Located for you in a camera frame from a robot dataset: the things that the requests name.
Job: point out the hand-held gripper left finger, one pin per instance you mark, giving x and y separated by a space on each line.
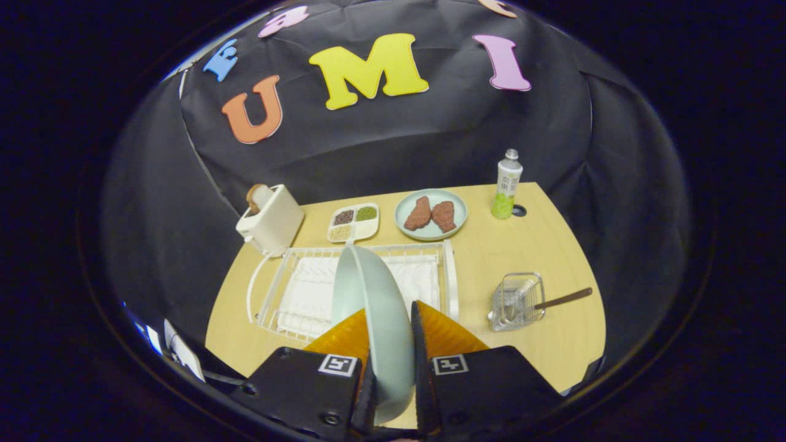
366 411

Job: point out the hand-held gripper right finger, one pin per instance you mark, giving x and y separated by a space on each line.
422 380

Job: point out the pale green plate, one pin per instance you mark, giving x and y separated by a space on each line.
433 233
374 307

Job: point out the white ribbed drain tray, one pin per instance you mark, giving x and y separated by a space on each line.
307 294

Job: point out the brown meat piece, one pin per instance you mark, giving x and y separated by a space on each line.
419 213
444 216

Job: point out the white divided grain tray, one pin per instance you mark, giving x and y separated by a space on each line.
353 222

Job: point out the white side desk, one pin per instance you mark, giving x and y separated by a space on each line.
184 353

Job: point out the black table grommet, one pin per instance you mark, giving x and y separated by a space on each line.
519 211

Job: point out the white toaster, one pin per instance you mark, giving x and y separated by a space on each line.
273 224

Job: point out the green drink bottle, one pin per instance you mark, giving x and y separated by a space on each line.
506 184

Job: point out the toast bread slice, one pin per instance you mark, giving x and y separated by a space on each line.
258 197

